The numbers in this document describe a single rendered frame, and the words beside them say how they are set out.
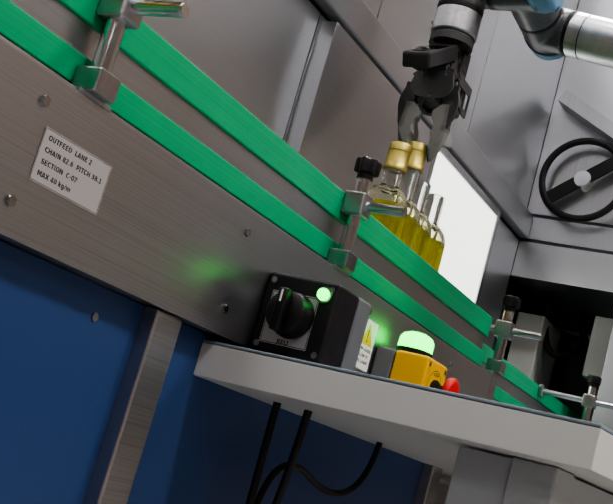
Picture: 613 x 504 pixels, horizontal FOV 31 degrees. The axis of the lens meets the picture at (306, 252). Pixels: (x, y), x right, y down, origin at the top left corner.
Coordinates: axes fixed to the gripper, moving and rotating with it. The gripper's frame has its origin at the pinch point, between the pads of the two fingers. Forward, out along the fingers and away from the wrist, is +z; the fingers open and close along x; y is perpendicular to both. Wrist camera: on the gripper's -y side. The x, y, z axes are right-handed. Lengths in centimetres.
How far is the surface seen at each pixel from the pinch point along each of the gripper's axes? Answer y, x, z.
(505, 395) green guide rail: 59, -5, 27
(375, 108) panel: 6.0, 12.0, -8.5
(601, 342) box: 111, -9, 4
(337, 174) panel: -0.3, 12.1, 5.7
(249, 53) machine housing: -28.7, 15.4, -1.3
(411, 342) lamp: -28.0, -18.8, 33.8
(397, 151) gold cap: -7.4, -0.4, 3.1
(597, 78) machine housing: 102, 4, -59
